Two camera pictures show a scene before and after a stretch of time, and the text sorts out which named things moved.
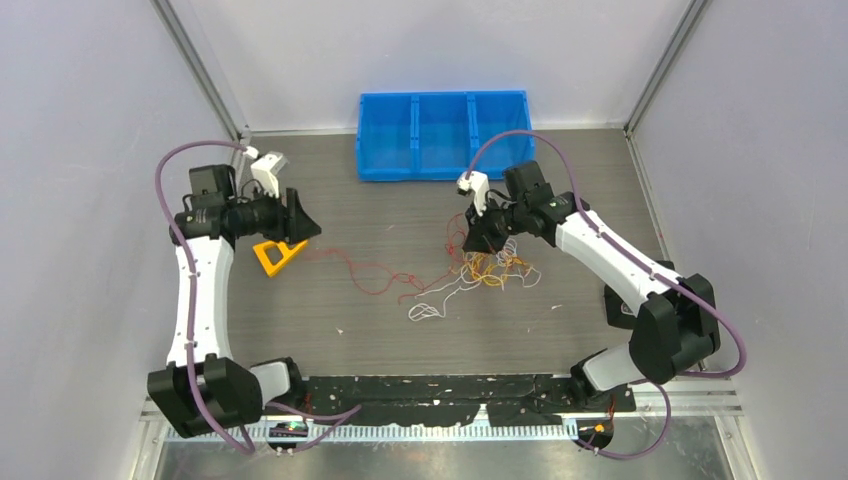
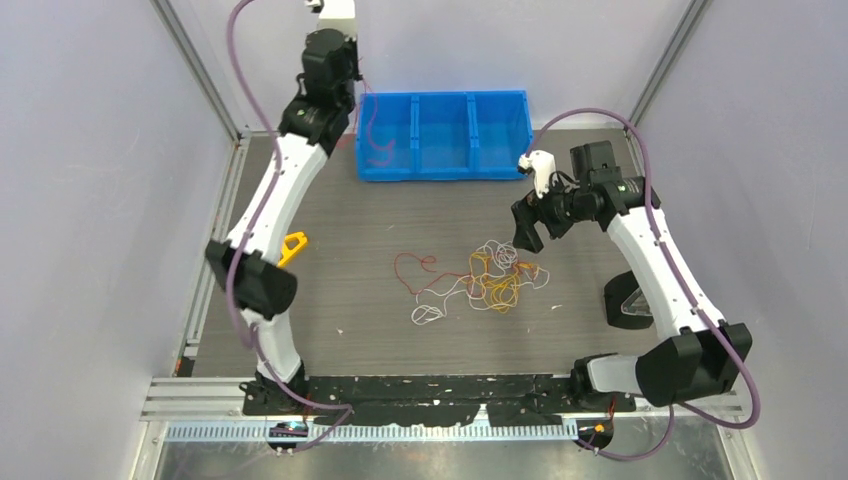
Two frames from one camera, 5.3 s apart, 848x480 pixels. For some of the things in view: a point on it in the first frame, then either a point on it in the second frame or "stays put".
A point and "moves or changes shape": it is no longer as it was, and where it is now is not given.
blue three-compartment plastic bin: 432,136 stays put
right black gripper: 480,237 -> 527,212
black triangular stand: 618,315 stays put
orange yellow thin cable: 490,269 moves or changes shape
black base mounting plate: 507,400 stays put
